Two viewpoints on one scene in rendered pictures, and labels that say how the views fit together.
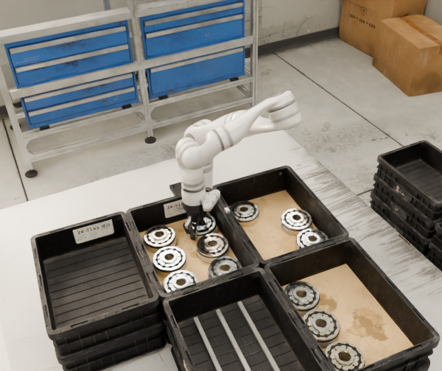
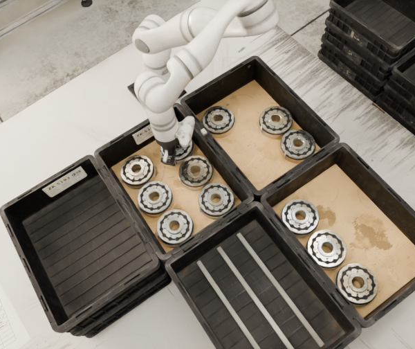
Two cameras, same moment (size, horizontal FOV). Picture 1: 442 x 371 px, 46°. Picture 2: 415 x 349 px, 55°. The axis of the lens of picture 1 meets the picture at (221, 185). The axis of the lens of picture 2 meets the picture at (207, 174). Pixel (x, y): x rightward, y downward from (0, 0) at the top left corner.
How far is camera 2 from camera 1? 64 cm
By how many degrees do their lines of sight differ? 25
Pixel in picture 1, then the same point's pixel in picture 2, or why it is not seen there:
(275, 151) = not seen: hidden behind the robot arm
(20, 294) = (11, 248)
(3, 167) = not seen: outside the picture
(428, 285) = (409, 158)
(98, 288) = (90, 245)
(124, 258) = (106, 202)
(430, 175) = (381, 10)
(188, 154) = (154, 100)
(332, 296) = (329, 206)
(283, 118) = (259, 23)
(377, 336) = (382, 245)
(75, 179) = (25, 62)
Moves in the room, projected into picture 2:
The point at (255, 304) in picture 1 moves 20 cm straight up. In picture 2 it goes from (254, 231) to (256, 205)
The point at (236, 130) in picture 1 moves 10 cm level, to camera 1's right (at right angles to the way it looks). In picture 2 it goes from (204, 53) to (246, 43)
